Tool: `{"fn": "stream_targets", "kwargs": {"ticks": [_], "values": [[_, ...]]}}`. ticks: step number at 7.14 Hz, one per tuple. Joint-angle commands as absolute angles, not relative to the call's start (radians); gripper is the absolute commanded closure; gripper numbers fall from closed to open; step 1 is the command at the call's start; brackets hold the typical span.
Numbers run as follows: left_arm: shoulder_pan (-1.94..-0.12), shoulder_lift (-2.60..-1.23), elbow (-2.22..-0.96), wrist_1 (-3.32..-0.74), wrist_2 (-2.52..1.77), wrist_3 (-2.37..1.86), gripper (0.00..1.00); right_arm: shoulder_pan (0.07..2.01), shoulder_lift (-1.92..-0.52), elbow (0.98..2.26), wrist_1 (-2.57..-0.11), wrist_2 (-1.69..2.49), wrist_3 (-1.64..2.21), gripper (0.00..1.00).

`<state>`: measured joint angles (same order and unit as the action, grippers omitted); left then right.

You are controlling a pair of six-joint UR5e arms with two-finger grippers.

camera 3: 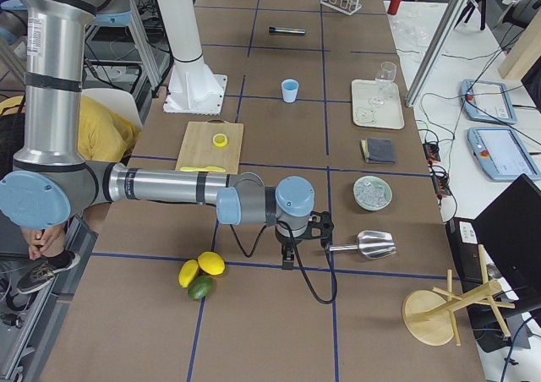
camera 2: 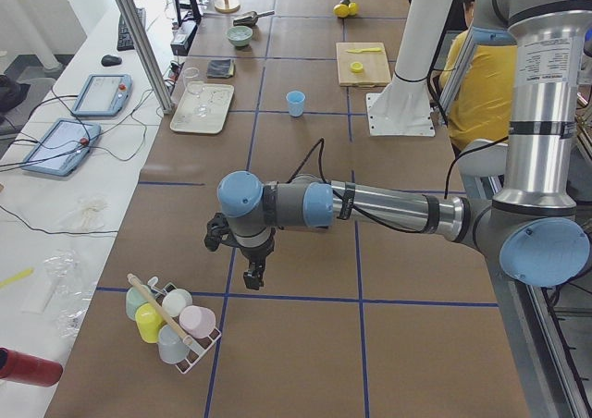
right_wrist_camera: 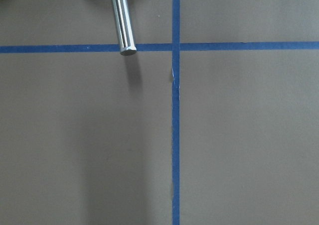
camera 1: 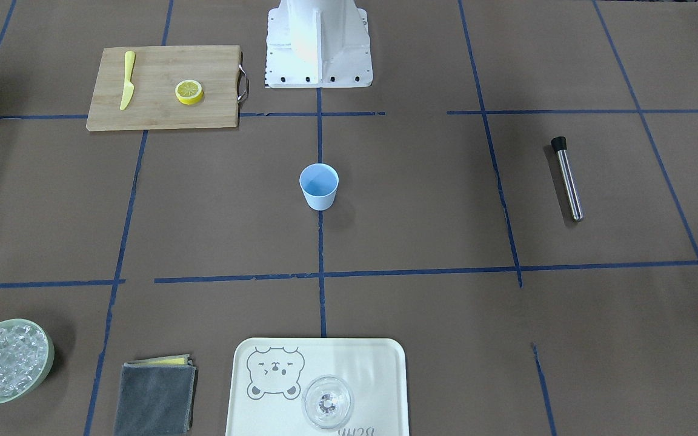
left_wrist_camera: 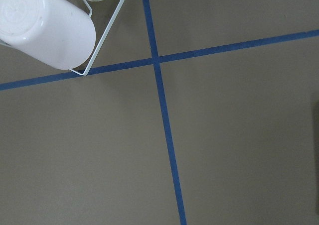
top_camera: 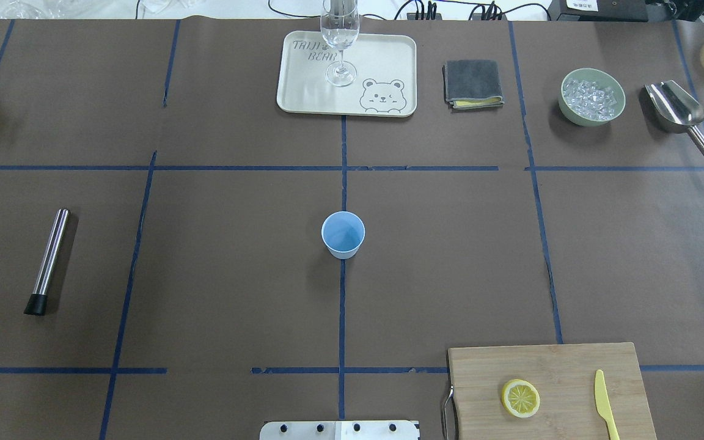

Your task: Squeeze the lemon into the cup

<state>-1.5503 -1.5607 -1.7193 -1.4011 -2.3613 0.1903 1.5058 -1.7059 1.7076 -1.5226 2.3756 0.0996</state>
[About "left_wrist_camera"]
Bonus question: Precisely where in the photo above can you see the white plastic cup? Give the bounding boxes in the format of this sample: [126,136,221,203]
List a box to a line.
[0,0,96,70]

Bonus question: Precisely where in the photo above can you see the white wire rack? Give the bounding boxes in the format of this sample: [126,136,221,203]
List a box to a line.
[0,0,132,76]

